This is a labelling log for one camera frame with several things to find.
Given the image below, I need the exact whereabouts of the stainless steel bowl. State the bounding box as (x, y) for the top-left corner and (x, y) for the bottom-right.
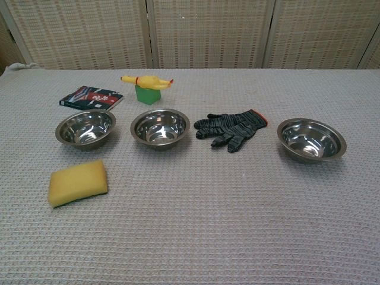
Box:
(130, 108), (191, 152)
(55, 109), (117, 151)
(277, 118), (347, 162)

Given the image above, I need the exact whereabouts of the grey knit work glove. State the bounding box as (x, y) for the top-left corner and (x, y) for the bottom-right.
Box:
(194, 109), (268, 154)

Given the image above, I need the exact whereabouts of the green block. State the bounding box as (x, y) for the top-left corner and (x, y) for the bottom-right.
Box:
(135, 84), (163, 106)

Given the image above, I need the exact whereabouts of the yellow rubber chicken toy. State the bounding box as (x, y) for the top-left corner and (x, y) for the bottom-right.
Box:
(120, 75), (174, 90)

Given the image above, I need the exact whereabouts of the grey woven tablecloth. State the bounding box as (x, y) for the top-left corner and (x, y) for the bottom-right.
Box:
(0, 62), (380, 285)

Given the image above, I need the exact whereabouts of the dark paperback book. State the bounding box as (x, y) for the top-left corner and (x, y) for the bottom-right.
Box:
(59, 85), (124, 112)

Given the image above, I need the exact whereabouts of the woven folding screen panel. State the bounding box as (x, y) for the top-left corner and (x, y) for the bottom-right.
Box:
(147, 0), (276, 71)
(0, 0), (151, 71)
(264, 0), (380, 71)

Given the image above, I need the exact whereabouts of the yellow sponge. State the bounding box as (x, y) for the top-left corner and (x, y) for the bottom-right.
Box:
(48, 160), (109, 209)

